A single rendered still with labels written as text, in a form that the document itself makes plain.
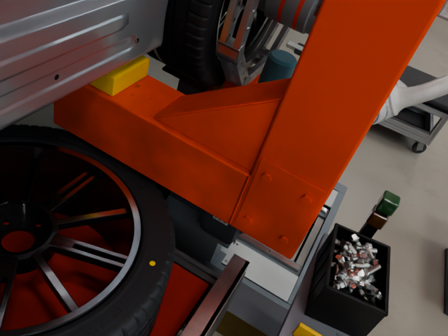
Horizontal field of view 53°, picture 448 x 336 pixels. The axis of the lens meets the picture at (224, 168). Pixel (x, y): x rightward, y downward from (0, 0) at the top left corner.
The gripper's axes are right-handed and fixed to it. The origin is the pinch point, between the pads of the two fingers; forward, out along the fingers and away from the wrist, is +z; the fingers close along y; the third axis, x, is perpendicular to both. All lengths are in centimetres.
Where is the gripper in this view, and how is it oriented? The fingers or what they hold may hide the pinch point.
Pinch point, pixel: (295, 47)
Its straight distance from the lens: 166.1
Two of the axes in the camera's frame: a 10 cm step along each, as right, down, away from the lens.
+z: -8.6, -4.8, 1.9
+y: 5.0, -8.6, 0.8
